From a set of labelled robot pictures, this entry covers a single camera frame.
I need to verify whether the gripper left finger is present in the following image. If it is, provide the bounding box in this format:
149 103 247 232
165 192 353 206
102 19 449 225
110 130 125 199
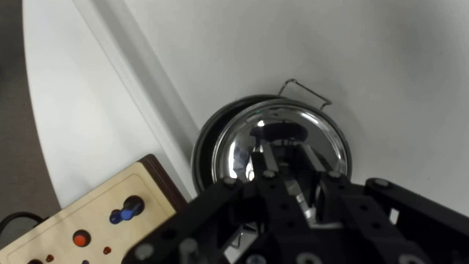
123 151 312 264

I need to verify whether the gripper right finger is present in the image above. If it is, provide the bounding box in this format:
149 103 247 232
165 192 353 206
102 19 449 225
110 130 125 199
293 144 469 264

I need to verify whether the blue toy lever knob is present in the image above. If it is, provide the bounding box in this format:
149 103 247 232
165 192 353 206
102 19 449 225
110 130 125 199
109 196 145 225

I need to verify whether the orange toy knob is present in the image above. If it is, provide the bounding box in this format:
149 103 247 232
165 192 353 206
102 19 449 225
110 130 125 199
72 230 92 248

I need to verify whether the wooden toy control board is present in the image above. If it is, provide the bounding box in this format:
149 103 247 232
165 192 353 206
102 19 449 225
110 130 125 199
0 154 189 264

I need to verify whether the silver pot with wire handles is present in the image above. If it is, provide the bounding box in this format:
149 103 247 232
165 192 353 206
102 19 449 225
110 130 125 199
191 78 353 259

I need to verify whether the black cable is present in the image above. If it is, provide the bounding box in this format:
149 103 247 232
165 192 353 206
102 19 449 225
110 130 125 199
0 212 47 236

